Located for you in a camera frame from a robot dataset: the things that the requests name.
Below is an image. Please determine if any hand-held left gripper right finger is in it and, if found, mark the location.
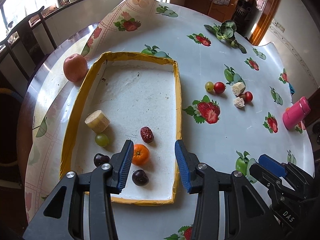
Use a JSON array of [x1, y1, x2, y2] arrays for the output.
[[174, 140, 285, 240]]

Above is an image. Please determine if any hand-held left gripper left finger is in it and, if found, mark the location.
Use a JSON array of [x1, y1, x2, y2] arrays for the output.
[[22, 139, 135, 240]]

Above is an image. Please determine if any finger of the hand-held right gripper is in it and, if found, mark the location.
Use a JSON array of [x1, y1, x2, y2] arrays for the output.
[[258, 154, 301, 178], [249, 162, 283, 196]]

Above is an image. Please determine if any small orange mandarin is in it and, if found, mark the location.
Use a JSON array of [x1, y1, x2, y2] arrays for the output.
[[131, 144, 150, 166]]

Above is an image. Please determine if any dark purple plum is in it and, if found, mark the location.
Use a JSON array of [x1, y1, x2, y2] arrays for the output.
[[132, 169, 150, 187], [93, 153, 111, 167]]

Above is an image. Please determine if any red date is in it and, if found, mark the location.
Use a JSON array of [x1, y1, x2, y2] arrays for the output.
[[140, 126, 155, 144]]

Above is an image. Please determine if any white tray with yellow rim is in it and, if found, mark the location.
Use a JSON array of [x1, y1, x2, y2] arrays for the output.
[[59, 51, 183, 205]]

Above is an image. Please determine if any square sugarcane chunk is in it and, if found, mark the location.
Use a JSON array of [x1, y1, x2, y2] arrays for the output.
[[232, 81, 245, 96]]

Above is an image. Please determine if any cherry tomato with stem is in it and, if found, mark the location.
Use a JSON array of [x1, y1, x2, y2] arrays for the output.
[[214, 81, 227, 94]]

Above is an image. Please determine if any fruit print tablecloth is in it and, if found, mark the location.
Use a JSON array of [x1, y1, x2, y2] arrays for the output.
[[25, 0, 316, 240]]

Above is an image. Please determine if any pink thermos bottle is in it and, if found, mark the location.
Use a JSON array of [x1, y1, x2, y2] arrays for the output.
[[282, 96, 311, 130]]

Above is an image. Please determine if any red apple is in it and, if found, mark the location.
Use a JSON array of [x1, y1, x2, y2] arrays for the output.
[[63, 53, 89, 83]]

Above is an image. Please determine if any yellow rimmed basket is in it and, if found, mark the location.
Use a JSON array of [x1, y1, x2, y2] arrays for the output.
[[0, 87, 24, 103]]

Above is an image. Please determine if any leafy green vegetable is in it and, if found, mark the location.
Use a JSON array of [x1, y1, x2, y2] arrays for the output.
[[204, 20, 247, 54]]

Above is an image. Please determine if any dark wooden chair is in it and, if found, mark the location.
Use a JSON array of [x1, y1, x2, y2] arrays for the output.
[[0, 6, 58, 82]]

